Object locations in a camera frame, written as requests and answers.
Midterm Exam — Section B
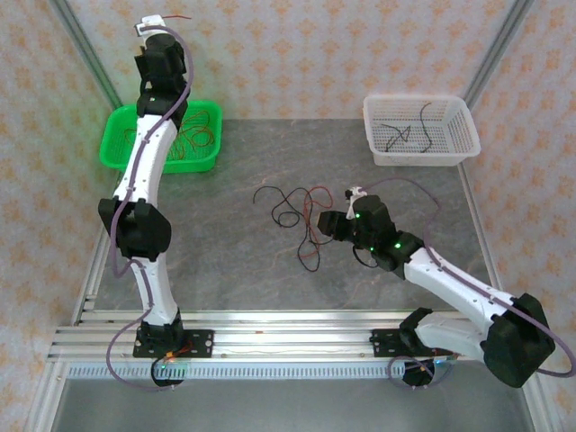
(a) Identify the thin black cable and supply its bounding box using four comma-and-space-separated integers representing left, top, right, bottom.
381, 123, 413, 153
418, 102, 436, 152
295, 224, 337, 274

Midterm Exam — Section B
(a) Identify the tangle of red black wires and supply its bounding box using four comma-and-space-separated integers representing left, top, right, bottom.
253, 185, 332, 228

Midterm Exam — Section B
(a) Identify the aluminium table edge rail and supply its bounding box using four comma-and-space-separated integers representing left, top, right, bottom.
71, 168, 131, 325
457, 161, 548, 432

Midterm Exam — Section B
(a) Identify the aluminium mounting rail beam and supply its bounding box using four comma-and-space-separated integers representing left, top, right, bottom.
48, 294, 469, 362

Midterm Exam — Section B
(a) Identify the white slotted cable duct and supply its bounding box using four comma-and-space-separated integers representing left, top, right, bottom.
67, 363, 436, 380

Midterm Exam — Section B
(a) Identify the white plastic basket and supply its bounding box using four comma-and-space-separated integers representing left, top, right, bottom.
363, 93, 482, 167

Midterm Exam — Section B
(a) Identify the aluminium frame post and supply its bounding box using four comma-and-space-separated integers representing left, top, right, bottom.
462, 0, 536, 108
48, 0, 123, 109

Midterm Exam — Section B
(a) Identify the green plastic basket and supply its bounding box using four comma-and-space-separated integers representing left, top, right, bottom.
98, 99, 224, 175

